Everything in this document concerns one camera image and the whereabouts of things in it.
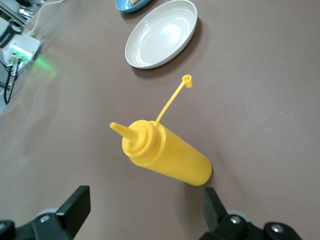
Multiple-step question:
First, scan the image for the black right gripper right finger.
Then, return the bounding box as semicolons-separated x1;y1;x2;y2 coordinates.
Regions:
199;186;305;240

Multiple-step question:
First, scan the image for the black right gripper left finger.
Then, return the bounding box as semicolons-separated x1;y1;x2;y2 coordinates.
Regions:
0;184;91;240

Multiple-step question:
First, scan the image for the yellow squeeze bottle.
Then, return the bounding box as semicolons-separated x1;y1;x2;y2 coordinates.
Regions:
109;74;213;187

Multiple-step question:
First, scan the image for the beige round plate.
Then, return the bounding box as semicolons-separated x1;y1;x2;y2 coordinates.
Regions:
124;0;198;70

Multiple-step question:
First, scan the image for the blue round plate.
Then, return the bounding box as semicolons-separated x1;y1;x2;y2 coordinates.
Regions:
115;0;153;13

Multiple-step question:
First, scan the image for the black base cable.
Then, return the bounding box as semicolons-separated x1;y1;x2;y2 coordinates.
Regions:
3;57;22;106
0;58;15;88

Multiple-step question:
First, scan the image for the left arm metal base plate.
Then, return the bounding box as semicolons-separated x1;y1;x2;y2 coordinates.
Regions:
17;37;46;75

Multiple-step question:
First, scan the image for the white toaster power cable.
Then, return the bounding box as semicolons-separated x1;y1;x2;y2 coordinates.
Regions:
26;0;65;38

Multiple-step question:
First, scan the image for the aluminium frame profile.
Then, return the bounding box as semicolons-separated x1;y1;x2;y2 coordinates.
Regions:
0;2;28;28

